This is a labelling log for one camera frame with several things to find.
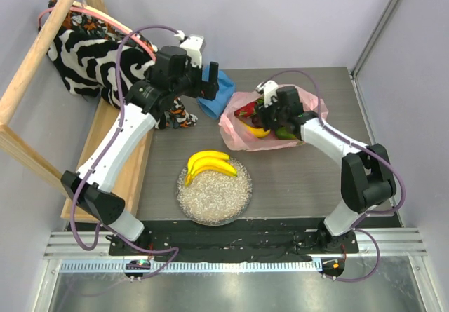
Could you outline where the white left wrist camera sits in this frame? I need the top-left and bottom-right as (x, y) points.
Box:
(175, 30), (206, 68)

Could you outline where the wooden rack frame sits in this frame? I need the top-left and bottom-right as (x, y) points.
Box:
(0, 0), (155, 224)

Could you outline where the single yellow fake banana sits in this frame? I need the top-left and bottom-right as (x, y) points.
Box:
(242, 122), (271, 138)

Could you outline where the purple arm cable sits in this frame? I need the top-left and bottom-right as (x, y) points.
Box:
(259, 69), (407, 284)
(69, 24), (182, 280)

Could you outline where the speckled round plate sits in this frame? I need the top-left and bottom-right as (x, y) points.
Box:
(175, 158), (253, 226)

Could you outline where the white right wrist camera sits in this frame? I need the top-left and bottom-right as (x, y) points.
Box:
(256, 80), (279, 107)

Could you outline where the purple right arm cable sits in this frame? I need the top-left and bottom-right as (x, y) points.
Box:
(259, 69), (407, 284)

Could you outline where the blue bucket hat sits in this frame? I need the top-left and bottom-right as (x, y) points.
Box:
(197, 70), (236, 120)

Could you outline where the pink hanger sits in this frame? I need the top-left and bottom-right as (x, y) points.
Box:
(38, 1), (156, 62)

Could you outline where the green orange fake mango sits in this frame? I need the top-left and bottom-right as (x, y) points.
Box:
(275, 127), (298, 141)

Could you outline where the yellow fake banana bunch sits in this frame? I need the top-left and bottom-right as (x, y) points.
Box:
(185, 150), (237, 186)

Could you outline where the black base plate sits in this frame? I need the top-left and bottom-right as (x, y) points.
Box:
(106, 218), (359, 263)

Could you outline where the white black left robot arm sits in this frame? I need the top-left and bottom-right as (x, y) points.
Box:
(61, 46), (219, 255)

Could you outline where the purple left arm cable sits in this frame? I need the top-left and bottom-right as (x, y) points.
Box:
(69, 24), (182, 280)

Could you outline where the red fake dragon fruit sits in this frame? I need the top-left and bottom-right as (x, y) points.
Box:
(234, 98), (264, 118)

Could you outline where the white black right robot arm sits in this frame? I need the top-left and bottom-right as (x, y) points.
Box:
(256, 81), (396, 252)

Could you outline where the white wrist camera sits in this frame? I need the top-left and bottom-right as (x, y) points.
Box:
(256, 80), (279, 107)
(175, 30), (206, 68)

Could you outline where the pink plastic bag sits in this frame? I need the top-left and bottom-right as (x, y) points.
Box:
(218, 83), (330, 152)

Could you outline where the black white orange patterned cloth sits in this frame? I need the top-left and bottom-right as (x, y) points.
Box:
(37, 0), (199, 130)

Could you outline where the aluminium rail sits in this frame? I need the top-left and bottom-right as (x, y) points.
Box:
(44, 229), (427, 278)

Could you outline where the aluminium corner post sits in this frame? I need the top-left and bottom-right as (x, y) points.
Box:
(350, 0), (402, 79)

